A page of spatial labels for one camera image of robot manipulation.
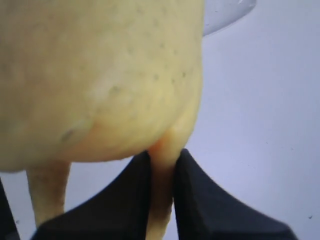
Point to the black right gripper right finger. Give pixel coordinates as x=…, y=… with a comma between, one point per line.
x=205, y=211

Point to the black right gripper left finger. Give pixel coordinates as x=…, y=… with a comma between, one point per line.
x=118, y=212

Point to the yellow rubber chicken toy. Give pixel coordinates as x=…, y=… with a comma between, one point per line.
x=88, y=81

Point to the white square plate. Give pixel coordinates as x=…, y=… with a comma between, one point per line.
x=221, y=14

